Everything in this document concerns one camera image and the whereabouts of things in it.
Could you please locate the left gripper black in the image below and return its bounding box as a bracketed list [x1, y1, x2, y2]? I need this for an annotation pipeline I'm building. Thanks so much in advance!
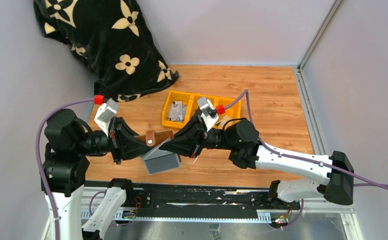
[75, 114, 157, 162]

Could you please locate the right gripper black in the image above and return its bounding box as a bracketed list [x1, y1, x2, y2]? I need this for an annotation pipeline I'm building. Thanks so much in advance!
[159, 115, 236, 159]

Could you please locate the brown leather card holder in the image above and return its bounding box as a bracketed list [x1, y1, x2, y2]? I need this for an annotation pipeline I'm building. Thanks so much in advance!
[136, 130, 181, 175]

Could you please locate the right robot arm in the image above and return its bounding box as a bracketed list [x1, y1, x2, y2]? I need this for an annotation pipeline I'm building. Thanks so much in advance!
[160, 110, 354, 209]

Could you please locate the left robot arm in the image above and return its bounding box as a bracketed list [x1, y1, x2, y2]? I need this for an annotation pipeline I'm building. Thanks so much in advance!
[41, 108, 149, 240]

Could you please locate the silver cards pile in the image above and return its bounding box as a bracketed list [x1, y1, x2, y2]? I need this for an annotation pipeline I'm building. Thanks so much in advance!
[167, 101, 187, 123]

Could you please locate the beige cards pile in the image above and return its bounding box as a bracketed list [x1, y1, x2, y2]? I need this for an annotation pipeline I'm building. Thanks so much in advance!
[216, 115, 232, 128]

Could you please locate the yellow bin middle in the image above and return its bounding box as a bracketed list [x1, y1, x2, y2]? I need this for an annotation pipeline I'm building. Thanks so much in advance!
[189, 94, 217, 119]

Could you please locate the yellow bin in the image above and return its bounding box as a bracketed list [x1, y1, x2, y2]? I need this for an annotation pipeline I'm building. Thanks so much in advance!
[161, 90, 194, 129]
[189, 94, 217, 119]
[214, 97, 242, 129]

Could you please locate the yellow bin left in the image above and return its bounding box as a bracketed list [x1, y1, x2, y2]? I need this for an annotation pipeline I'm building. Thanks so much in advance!
[161, 90, 194, 129]

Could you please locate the yellow bin right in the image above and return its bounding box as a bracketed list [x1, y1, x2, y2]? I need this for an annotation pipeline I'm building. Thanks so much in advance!
[214, 97, 242, 129]

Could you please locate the black floral blanket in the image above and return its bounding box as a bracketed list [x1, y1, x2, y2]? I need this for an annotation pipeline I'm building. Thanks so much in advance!
[33, 0, 179, 102]

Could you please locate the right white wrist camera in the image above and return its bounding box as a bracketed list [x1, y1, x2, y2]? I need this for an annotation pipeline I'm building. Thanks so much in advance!
[197, 96, 219, 131]

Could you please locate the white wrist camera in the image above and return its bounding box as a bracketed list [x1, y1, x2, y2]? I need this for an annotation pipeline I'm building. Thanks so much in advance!
[94, 99, 119, 137]
[197, 96, 219, 131]

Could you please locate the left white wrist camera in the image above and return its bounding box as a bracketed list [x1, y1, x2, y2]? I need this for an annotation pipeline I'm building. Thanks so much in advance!
[94, 99, 119, 137]

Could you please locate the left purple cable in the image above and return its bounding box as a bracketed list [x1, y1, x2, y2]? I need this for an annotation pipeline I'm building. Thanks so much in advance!
[36, 94, 106, 240]

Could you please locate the purple cable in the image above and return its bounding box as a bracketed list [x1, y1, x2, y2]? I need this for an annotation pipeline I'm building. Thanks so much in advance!
[215, 89, 388, 194]
[36, 94, 106, 240]

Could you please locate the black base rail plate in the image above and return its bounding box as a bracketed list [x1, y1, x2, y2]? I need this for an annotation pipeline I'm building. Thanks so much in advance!
[103, 182, 301, 221]

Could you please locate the aluminium frame post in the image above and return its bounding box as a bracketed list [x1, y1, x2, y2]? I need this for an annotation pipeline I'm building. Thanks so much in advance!
[297, 0, 344, 71]

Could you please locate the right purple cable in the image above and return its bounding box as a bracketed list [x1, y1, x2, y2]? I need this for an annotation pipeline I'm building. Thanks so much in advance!
[215, 89, 388, 194]

